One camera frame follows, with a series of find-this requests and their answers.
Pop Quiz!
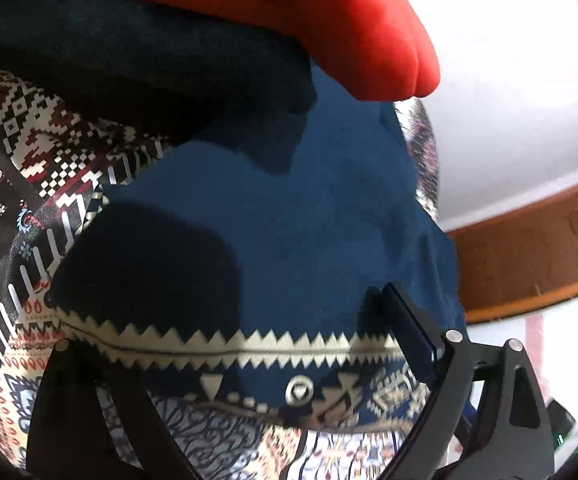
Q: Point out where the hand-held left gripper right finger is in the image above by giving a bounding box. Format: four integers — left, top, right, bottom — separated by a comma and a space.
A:
379, 282, 556, 480

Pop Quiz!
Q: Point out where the brown wooden board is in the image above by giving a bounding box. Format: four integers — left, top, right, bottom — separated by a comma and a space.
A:
446, 172, 578, 325

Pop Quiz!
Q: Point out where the multicoloured patterned blanket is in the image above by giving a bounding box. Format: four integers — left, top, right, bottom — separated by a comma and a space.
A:
0, 35, 470, 480

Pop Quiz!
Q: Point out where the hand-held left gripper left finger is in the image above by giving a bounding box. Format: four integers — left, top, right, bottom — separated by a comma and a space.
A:
26, 340, 200, 480

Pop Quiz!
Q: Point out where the red garment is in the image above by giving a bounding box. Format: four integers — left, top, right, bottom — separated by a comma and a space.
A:
34, 0, 442, 102

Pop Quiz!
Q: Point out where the navy garment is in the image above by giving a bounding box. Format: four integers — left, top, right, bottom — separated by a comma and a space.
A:
0, 0, 318, 146

